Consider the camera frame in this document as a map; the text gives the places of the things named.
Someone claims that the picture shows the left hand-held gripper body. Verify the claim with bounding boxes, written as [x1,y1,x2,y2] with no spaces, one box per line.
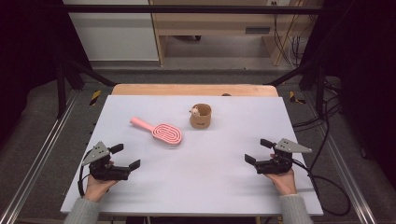
[82,141,132,182]

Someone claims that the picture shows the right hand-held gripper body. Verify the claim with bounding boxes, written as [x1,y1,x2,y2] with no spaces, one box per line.
[255,137,313,175]

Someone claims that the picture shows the pink hairbrush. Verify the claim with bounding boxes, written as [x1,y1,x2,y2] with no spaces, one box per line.
[129,116,184,146]

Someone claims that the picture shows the person's left hand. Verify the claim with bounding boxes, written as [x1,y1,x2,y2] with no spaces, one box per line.
[83,174,120,203]

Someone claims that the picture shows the person's right hand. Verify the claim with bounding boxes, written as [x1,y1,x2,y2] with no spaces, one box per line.
[263,168,298,197]

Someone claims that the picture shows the brown cup with small figure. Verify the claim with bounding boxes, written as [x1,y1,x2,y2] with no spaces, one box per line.
[188,103,213,130]

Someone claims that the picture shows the black metal stand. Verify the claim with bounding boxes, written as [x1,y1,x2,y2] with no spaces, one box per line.
[55,58,117,119]
[264,61,327,117]

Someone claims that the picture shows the wooden table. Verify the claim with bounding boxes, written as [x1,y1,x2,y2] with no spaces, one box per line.
[110,83,279,98]

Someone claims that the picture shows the white cabinet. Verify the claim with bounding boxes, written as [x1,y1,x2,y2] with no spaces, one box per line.
[63,0,160,62]

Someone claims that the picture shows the black curtain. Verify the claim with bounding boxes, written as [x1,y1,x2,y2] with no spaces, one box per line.
[300,0,396,188]
[0,0,92,144]

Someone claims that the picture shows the wooden desk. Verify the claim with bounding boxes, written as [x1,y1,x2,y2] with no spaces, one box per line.
[148,0,313,67]

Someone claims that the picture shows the black horizontal bar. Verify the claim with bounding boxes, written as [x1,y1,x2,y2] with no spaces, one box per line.
[61,4,325,15]

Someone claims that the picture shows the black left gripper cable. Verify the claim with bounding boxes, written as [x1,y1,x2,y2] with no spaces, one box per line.
[77,148,95,198]

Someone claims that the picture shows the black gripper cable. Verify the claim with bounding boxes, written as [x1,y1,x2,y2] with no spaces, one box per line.
[77,148,95,198]
[290,158,352,217]

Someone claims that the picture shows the black floor cables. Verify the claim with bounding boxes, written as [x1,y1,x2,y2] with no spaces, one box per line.
[291,78,344,171]

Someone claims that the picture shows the aluminium rail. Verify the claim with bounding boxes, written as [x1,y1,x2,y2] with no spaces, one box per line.
[302,92,378,224]
[0,90,79,224]

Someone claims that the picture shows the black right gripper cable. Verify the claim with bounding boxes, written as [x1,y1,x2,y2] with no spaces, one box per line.
[290,158,352,217]

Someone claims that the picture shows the hanging cables bundle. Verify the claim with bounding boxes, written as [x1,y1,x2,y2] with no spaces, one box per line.
[271,0,310,68]

